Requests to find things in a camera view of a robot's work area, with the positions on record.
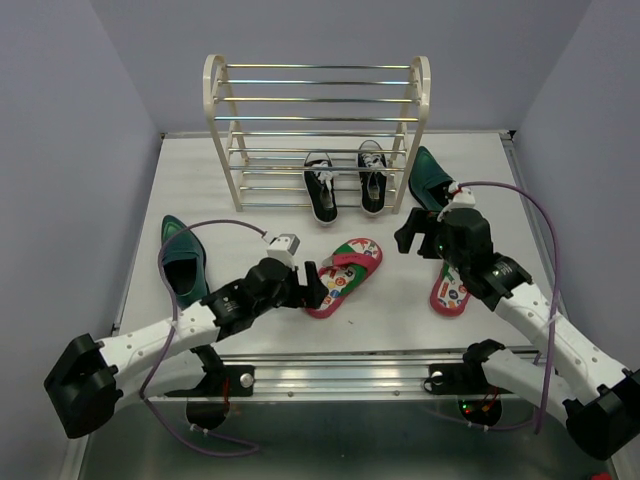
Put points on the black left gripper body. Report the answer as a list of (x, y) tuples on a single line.
[(290, 294)]

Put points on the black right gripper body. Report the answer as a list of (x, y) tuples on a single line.
[(442, 246)]

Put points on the pink printed sandal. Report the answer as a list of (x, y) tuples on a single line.
[(449, 297), (351, 264)]

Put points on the black canvas sneaker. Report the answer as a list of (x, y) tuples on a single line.
[(318, 178), (373, 178)]

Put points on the cream chrome shoe rack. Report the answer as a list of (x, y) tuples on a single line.
[(272, 123)]

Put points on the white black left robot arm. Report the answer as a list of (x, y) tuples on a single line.
[(92, 379)]

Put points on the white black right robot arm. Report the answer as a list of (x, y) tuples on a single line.
[(593, 395)]

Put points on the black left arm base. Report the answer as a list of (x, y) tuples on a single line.
[(229, 382)]

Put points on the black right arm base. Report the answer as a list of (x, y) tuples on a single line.
[(457, 378)]

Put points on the green loafer right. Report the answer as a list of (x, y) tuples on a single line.
[(428, 182)]

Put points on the green loafer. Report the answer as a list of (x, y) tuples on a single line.
[(183, 262), (428, 182)]

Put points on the green loafer left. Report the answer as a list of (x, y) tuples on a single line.
[(183, 262)]

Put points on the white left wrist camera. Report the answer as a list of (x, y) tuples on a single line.
[(283, 249)]

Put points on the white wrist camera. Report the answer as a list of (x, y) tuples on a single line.
[(283, 249), (460, 197)]

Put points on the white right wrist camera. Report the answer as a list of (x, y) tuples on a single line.
[(460, 197)]

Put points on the aluminium mounting rail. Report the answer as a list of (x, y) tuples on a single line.
[(315, 378)]

